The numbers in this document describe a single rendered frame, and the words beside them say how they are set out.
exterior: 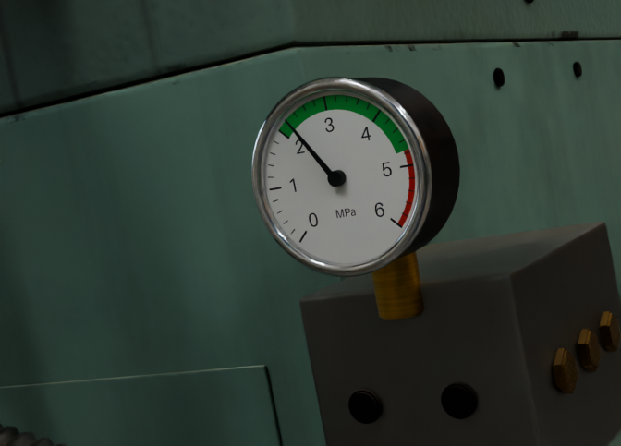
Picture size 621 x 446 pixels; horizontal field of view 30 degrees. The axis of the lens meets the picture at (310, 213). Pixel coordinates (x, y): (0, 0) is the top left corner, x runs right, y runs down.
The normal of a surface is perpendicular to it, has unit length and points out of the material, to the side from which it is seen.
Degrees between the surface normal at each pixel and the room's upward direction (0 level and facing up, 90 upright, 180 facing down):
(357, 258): 90
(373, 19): 90
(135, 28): 90
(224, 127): 90
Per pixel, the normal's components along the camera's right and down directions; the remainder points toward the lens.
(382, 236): -0.48, 0.14
